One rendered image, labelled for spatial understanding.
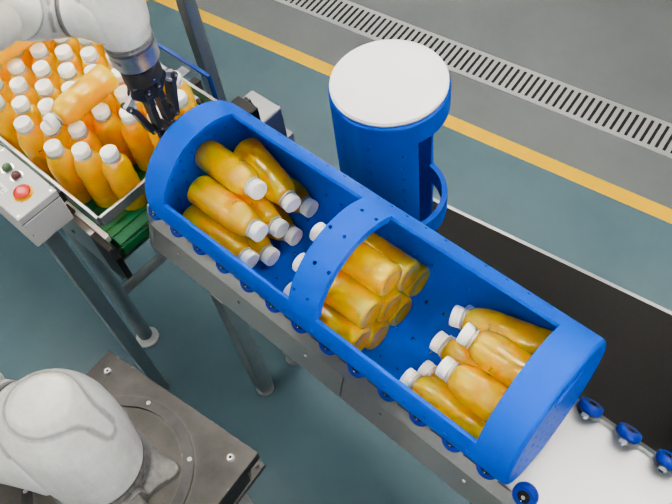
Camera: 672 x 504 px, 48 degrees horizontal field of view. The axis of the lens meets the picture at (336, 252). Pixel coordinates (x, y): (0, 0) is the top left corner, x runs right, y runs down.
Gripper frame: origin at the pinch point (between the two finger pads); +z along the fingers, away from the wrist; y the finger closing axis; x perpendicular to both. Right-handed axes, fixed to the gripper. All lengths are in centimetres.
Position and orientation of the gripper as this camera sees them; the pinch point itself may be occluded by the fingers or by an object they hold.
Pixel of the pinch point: (168, 135)
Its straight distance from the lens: 160.6
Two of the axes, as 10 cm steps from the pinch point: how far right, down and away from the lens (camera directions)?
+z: 1.0, 5.4, 8.3
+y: -6.6, 6.6, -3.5
